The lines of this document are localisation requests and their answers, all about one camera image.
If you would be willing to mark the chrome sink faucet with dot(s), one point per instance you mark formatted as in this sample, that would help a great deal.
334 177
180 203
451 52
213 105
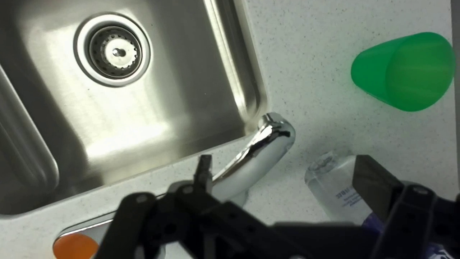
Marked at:
263 144

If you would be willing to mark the round metal sink drain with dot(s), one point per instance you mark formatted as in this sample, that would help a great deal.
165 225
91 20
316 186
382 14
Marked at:
115 50

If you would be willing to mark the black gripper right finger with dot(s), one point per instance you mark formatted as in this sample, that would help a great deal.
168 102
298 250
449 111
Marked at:
407 216

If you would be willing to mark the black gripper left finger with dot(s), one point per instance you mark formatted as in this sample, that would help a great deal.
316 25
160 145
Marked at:
216 225

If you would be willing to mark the green plastic cup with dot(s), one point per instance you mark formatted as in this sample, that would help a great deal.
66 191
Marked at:
403 72

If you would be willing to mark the stainless steel sink basin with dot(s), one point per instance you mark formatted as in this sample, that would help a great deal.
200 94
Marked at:
158 105

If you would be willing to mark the small orange plastic object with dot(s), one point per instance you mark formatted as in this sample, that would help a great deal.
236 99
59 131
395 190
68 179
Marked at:
73 246

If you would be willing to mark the clear plastic water bottle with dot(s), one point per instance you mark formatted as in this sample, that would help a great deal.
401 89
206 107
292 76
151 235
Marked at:
331 187

